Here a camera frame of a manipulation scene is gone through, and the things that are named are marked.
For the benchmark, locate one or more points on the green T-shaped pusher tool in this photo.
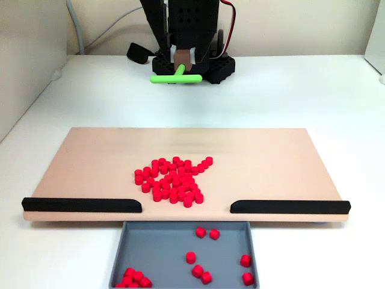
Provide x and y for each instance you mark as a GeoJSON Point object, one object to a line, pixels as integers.
{"type": "Point", "coordinates": [177, 79]}

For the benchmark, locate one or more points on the grey tray container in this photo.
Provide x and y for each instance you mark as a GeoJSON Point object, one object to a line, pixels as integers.
{"type": "Point", "coordinates": [156, 250]}

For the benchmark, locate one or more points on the beige board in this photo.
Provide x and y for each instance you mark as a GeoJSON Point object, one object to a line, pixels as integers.
{"type": "Point", "coordinates": [90, 165]}

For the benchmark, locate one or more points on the small white object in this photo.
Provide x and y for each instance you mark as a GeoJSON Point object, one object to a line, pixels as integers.
{"type": "Point", "coordinates": [382, 79]}

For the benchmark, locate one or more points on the black edge rail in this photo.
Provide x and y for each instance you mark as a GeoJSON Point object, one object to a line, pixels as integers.
{"type": "Point", "coordinates": [285, 207]}
{"type": "Point", "coordinates": [75, 205]}

